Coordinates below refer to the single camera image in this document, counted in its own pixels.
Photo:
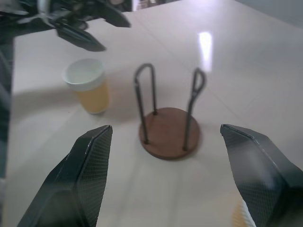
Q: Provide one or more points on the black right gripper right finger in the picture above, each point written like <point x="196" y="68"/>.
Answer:
<point x="262" y="175"/>

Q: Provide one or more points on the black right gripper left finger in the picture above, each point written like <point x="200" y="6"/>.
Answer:
<point x="78" y="179"/>

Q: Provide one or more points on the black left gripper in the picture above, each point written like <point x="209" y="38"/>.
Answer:
<point x="68" y="11"/>

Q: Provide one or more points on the yellow white paper cup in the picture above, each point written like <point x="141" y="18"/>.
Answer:
<point x="91" y="92"/>
<point x="239" y="212"/>

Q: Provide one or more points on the dark robot body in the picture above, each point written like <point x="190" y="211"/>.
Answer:
<point x="4" y="106"/>

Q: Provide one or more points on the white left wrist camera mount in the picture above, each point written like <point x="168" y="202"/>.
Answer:
<point x="42" y="7"/>

